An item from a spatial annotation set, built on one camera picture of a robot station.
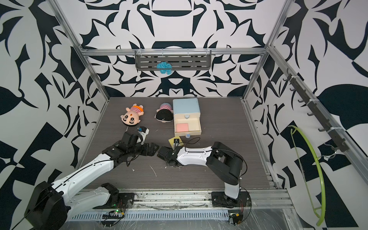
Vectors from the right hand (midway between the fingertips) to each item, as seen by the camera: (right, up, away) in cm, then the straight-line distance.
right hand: (174, 158), depth 89 cm
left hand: (-12, +10, -6) cm, 17 cm away
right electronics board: (+32, -23, -18) cm, 43 cm away
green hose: (+54, -8, -39) cm, 67 cm away
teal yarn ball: (-6, +57, +1) cm, 58 cm away
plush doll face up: (-29, +25, +8) cm, 39 cm away
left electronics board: (-28, -23, -16) cm, 40 cm away
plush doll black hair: (-7, +27, +13) cm, 31 cm away
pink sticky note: (+5, +18, +7) cm, 20 cm away
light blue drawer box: (+8, +29, +3) cm, 30 cm away
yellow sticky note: (-2, +9, +7) cm, 12 cm away
